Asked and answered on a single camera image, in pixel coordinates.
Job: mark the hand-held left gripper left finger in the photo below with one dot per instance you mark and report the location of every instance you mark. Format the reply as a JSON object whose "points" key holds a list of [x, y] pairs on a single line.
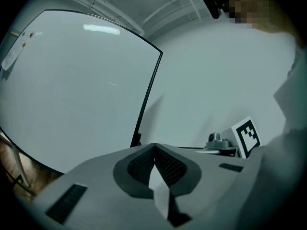
{"points": [[100, 195]]}

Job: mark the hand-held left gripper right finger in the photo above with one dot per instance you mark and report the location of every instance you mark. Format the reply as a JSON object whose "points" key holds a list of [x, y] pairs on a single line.
{"points": [[216, 190]]}

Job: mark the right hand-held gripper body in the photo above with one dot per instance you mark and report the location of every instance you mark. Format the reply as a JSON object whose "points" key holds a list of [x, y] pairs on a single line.
{"points": [[247, 138]]}

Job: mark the white whiteboard with black frame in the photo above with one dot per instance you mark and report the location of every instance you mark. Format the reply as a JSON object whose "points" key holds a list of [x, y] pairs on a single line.
{"points": [[72, 92]]}

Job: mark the person's white shirt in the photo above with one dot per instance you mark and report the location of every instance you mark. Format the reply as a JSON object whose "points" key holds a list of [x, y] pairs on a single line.
{"points": [[287, 80]]}

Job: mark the person's head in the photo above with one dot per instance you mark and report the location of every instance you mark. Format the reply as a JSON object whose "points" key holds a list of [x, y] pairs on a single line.
{"points": [[251, 6]]}

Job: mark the white ceiling pipe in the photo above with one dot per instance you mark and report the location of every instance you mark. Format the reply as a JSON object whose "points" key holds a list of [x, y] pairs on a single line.
{"points": [[172, 3], [108, 11]]}

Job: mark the white paper sheet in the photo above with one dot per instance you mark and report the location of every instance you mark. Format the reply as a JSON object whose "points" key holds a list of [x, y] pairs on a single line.
{"points": [[14, 54]]}

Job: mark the red magnet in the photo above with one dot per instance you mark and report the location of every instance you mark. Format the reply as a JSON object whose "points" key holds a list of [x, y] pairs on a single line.
{"points": [[31, 35]]}

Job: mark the black head camera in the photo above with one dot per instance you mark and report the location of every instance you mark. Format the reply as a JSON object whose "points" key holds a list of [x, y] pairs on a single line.
{"points": [[216, 1]]}

